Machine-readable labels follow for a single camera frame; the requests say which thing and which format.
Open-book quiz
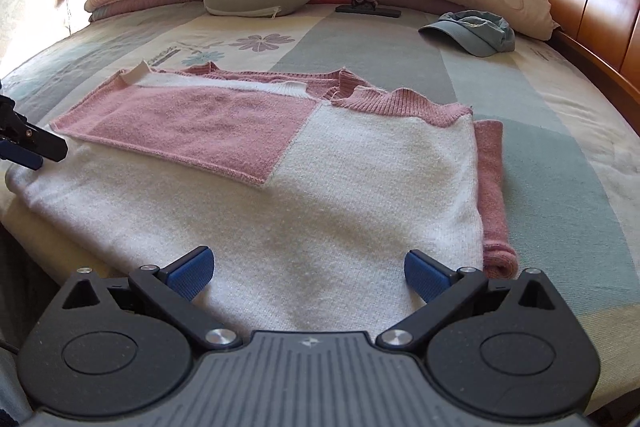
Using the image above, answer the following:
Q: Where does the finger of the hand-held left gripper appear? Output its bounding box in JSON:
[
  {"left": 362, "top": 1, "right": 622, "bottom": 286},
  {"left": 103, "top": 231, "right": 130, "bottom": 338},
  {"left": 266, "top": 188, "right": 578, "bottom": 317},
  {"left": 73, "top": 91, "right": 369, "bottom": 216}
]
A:
[
  {"left": 0, "top": 141, "right": 46, "bottom": 172},
  {"left": 0, "top": 94, "right": 69, "bottom": 164}
]

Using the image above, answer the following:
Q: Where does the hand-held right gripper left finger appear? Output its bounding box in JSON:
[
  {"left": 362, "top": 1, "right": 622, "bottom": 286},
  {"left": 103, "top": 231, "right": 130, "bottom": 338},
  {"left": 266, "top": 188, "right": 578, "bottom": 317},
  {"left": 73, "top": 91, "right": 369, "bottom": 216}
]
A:
[{"left": 62, "top": 245, "right": 243, "bottom": 351}]

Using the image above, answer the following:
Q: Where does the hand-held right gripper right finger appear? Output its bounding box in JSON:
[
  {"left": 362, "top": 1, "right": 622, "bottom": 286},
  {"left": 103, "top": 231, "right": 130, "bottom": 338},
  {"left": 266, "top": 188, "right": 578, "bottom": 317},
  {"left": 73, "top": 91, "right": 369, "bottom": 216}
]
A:
[{"left": 375, "top": 249, "right": 558, "bottom": 351}]

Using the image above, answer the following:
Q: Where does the pink and white sweater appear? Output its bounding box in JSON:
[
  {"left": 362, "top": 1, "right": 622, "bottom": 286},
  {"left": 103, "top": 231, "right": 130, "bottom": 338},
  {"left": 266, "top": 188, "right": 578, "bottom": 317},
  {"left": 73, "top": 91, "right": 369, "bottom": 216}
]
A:
[{"left": 5, "top": 61, "right": 520, "bottom": 343}]

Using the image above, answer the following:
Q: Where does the blue cap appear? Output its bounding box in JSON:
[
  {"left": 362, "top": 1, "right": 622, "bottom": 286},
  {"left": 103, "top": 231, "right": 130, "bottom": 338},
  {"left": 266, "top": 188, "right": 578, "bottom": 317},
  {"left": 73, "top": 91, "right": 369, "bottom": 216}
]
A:
[{"left": 417, "top": 9, "right": 516, "bottom": 58}]

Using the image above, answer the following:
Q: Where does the black phone with hair tie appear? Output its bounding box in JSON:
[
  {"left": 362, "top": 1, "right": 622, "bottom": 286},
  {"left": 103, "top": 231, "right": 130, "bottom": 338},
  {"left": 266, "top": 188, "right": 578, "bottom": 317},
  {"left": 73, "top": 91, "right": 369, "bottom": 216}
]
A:
[{"left": 334, "top": 0, "right": 403, "bottom": 20}]

